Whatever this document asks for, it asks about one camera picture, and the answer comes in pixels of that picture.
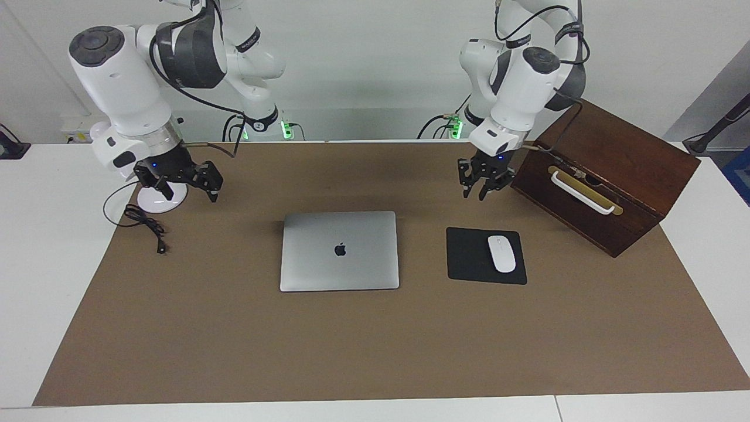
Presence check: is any grey aluminium laptop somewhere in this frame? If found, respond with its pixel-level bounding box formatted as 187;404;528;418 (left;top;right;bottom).
279;210;400;292

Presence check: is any white computer mouse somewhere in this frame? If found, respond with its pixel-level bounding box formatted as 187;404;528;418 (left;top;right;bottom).
487;235;517;274

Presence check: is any black mouse pad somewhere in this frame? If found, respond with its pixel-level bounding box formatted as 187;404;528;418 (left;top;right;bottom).
446;227;528;286

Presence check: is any dark brown wooden box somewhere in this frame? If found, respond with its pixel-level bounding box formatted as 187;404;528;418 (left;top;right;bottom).
510;98;701;258

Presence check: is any black clamp stand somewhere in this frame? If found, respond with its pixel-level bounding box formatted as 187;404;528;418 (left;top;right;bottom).
0;123;31;160

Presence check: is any brown paper table mat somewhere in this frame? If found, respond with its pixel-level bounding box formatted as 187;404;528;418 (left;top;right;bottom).
32;141;750;407

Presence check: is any black tripod leg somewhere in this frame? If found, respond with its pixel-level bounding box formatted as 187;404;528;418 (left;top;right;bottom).
683;94;750;156

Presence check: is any black power cable with plug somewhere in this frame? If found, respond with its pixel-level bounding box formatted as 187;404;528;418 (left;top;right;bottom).
103;179;168;255

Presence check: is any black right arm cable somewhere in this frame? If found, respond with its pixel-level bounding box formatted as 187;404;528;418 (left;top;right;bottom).
149;0;247;159

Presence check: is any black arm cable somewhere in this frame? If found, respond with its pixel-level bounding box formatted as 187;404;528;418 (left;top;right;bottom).
494;0;591;154
149;0;247;159

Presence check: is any brass handle plate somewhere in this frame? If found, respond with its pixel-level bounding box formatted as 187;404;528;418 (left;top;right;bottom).
547;166;624;216

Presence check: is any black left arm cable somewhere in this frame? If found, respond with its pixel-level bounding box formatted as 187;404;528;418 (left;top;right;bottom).
494;0;591;154

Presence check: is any white box handle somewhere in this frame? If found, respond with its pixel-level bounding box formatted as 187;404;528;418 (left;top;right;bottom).
550;171;617;215

